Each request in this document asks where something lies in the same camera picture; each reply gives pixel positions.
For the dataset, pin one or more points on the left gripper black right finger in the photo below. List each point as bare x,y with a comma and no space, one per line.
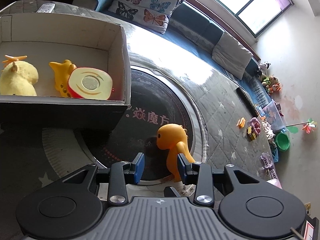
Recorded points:
184,168

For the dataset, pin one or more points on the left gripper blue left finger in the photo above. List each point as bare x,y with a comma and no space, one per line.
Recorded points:
138,167

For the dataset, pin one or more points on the orange rubber dinosaur toy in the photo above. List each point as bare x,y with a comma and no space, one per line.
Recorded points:
173,137

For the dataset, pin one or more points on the red white round speaker toy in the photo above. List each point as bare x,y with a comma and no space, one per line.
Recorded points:
90,83

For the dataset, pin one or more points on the grey quilted star tablecloth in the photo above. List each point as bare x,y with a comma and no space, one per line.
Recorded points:
169,76

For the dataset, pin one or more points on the black round induction cooktop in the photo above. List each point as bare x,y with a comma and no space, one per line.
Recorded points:
155,119

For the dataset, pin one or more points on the small toys on tablecloth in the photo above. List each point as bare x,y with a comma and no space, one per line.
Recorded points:
253,129

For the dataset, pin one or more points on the green plastic bowl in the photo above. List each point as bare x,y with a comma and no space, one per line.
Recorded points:
282,141

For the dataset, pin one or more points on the clear plastic storage bin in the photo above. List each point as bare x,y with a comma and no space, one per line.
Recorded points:
273,117

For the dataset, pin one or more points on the yellow rubber dolphin toy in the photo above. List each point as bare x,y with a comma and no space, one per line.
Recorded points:
62,72

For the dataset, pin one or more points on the pile of plush toys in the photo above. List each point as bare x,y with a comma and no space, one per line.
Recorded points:
270,83

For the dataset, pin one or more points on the grey sofa cushion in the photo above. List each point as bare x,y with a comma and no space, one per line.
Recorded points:
231,55

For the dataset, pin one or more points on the white cardboard box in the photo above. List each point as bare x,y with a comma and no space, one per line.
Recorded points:
86,42

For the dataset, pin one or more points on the colourful pinwheel toy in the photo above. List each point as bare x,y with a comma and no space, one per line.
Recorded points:
307,126

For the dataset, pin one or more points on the yellow plush chick toy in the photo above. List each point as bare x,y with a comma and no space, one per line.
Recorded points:
18,77

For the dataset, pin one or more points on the butterfly print pillow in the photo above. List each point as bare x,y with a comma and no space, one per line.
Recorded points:
153,14

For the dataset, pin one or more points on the white remote control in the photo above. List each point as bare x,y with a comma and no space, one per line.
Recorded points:
46,8

